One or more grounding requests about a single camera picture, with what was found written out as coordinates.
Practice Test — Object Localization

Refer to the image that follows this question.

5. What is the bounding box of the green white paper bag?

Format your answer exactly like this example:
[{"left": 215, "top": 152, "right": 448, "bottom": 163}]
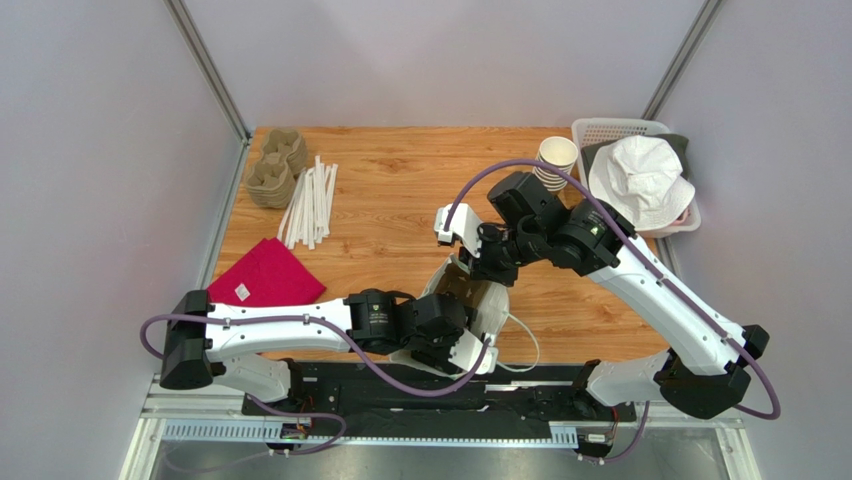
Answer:
[{"left": 389, "top": 254, "right": 541, "bottom": 380}]

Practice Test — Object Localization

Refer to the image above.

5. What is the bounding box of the stack of paper cups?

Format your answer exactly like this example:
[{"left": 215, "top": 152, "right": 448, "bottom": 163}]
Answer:
[{"left": 533, "top": 136, "right": 579, "bottom": 193}]

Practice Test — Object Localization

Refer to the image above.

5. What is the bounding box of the stack of pulp cup carriers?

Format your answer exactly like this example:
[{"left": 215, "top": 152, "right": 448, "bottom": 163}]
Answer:
[{"left": 244, "top": 128, "right": 308, "bottom": 209}]

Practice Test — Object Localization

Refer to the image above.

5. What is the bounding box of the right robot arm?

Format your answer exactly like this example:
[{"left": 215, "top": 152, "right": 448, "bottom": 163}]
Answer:
[{"left": 434, "top": 172, "right": 769, "bottom": 419}]

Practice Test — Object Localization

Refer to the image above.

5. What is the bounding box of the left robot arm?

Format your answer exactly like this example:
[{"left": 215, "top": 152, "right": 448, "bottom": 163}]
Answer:
[{"left": 143, "top": 289, "right": 494, "bottom": 403}]

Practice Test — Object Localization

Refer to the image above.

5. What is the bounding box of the white plastic basket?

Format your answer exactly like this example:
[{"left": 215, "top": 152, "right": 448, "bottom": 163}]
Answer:
[{"left": 571, "top": 117, "right": 702, "bottom": 239}]

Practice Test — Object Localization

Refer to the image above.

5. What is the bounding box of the white paper straws bundle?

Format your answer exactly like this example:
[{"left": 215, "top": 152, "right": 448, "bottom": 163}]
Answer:
[{"left": 276, "top": 155, "right": 338, "bottom": 250}]

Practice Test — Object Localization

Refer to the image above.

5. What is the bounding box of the red folded cloth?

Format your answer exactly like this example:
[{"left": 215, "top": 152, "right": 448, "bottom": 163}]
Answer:
[{"left": 207, "top": 238, "right": 326, "bottom": 307}]

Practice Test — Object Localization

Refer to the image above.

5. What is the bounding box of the dark green cloth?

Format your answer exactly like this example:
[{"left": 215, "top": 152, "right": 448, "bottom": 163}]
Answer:
[{"left": 580, "top": 133, "right": 691, "bottom": 224}]

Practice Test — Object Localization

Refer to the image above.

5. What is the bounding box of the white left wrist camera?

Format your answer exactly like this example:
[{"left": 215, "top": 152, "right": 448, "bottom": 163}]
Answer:
[{"left": 448, "top": 329, "right": 499, "bottom": 378}]

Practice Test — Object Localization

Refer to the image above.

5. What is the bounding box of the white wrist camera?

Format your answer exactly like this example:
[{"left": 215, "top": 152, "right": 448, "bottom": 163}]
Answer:
[
  {"left": 433, "top": 203, "right": 482, "bottom": 258},
  {"left": 448, "top": 329, "right": 499, "bottom": 378}
]

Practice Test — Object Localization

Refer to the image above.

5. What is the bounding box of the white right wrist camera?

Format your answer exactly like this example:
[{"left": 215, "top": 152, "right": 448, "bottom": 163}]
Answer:
[{"left": 433, "top": 203, "right": 482, "bottom": 258}]

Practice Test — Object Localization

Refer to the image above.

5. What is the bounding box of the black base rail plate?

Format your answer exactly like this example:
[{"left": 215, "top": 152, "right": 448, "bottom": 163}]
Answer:
[{"left": 272, "top": 361, "right": 641, "bottom": 442}]

